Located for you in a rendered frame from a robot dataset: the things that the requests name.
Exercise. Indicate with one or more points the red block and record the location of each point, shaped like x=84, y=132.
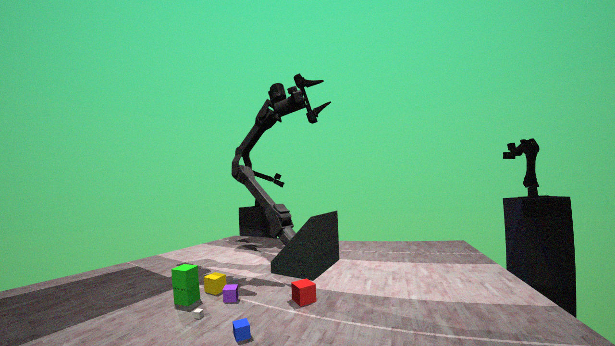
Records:
x=304, y=292

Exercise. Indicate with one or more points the blue block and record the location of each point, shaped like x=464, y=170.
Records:
x=241, y=330

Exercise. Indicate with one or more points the yellow block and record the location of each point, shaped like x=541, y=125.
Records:
x=214, y=283

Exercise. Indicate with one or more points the purple block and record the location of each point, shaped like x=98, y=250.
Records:
x=230, y=293

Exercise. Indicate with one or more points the green block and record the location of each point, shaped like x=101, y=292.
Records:
x=188, y=296
x=185, y=276

